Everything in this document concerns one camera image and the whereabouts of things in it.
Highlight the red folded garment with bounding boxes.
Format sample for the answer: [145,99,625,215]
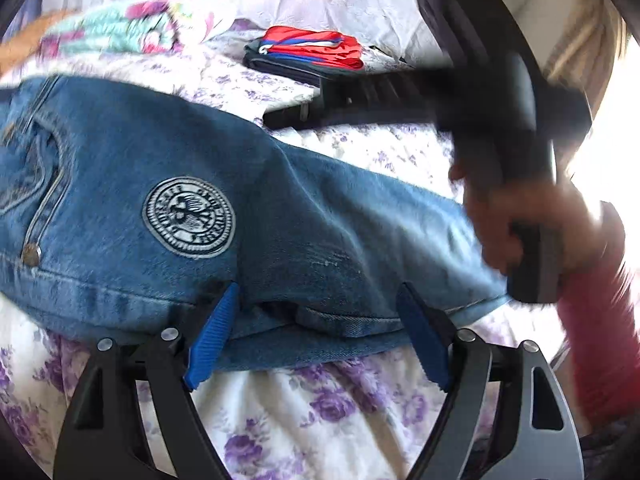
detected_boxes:
[258,26,363,70]

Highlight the beige striped curtain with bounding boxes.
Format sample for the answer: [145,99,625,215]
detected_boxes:
[544,0,629,116]

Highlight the dark folded garments stack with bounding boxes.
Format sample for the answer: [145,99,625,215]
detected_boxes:
[242,39,355,88]

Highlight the brown satin pillow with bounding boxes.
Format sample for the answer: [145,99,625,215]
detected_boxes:
[0,10,74,75]

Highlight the teal pink floral folded blanket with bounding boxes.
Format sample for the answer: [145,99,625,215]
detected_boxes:
[39,0,179,58]

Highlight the right hand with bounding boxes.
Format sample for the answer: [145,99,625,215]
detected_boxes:
[449,160,606,274]

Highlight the blue denim jeans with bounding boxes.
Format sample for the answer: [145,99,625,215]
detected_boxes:
[1,75,506,370]

